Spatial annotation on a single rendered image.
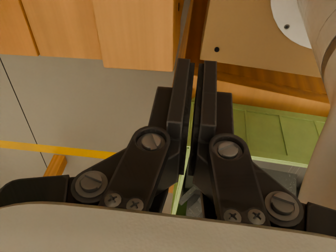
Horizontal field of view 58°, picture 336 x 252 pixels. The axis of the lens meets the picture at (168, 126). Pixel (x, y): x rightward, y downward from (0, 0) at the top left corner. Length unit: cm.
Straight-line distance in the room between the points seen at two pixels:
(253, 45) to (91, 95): 150
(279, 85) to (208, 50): 31
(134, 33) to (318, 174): 41
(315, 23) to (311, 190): 20
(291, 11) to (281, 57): 8
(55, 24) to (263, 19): 37
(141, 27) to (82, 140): 177
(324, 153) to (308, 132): 53
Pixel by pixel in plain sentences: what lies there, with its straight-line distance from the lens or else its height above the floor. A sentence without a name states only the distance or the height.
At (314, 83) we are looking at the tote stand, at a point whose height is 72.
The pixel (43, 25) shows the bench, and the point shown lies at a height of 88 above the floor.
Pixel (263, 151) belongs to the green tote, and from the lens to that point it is 69.
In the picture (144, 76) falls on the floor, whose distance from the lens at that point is 174.
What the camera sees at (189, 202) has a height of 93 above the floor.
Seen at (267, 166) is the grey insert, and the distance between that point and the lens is 88.
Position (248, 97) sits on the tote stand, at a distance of 78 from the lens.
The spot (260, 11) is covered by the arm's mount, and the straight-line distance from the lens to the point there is 51.
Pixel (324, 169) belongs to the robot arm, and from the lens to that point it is 26.
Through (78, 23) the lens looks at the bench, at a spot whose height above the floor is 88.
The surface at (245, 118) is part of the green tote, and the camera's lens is 75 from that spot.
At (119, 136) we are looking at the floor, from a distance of 213.
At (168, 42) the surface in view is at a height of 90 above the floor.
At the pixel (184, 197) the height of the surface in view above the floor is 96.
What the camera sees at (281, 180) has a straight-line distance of 90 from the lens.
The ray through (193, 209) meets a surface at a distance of 85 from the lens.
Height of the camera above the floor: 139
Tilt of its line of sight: 45 degrees down
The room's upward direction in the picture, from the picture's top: 170 degrees counter-clockwise
